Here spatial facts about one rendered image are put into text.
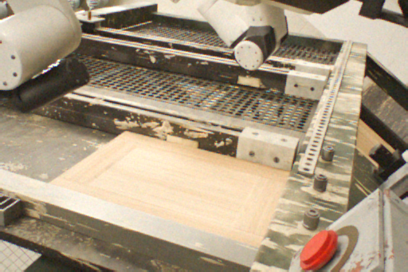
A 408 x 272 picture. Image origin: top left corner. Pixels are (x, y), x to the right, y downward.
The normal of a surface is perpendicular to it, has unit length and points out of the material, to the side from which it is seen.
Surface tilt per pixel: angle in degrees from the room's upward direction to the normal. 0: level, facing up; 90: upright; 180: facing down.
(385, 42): 90
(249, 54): 90
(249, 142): 90
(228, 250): 57
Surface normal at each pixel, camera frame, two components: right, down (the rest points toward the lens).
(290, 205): 0.09, -0.93
